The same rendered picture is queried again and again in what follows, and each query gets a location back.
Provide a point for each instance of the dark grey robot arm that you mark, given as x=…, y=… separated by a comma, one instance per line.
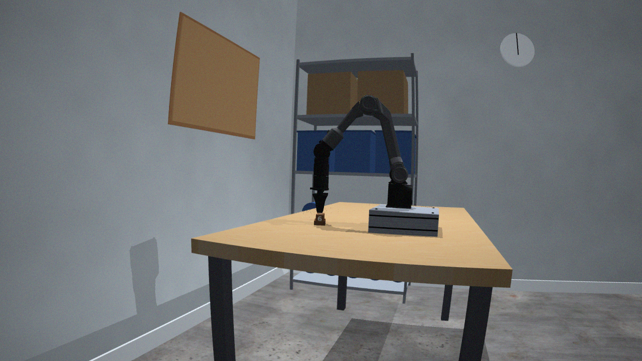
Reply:
x=399, y=193

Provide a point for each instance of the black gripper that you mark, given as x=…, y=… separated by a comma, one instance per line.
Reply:
x=320, y=184

